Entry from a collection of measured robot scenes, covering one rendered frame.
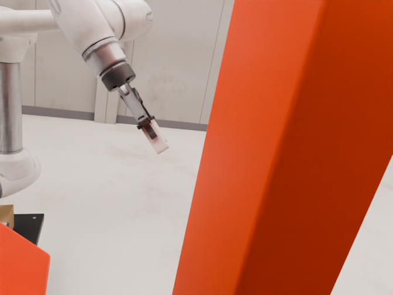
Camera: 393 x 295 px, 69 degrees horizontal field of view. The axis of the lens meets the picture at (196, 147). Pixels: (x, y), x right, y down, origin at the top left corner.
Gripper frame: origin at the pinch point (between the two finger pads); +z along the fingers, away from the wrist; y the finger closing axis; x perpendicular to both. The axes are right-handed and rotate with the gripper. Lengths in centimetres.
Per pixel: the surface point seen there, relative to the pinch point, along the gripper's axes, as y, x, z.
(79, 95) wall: 350, 80, -84
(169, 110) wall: 382, -16, 1
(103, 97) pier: 348, 54, -64
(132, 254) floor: 99, 58, 59
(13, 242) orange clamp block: -50, 9, -4
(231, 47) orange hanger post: -35.1, -15.6, -8.7
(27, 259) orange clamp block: -51, 9, -3
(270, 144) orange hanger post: -44.6, -11.3, 1.2
